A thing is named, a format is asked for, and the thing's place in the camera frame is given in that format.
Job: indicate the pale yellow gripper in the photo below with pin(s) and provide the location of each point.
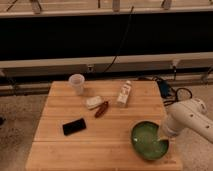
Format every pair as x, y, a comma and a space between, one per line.
161, 136

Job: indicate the green ceramic bowl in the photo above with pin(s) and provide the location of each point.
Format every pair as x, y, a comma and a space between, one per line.
145, 141

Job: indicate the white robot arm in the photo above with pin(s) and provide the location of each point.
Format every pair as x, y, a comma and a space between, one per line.
186, 114

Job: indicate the small white carton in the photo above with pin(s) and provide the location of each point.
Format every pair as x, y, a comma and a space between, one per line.
124, 93

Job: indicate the brown oblong object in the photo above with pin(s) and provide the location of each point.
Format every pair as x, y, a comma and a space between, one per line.
103, 107

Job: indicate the white rectangular block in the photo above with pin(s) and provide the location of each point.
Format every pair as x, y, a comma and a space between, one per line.
93, 102

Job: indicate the black smartphone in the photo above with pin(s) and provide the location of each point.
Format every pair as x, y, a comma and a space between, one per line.
73, 127

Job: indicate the clear plastic cup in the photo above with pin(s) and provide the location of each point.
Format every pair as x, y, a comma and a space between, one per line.
77, 83

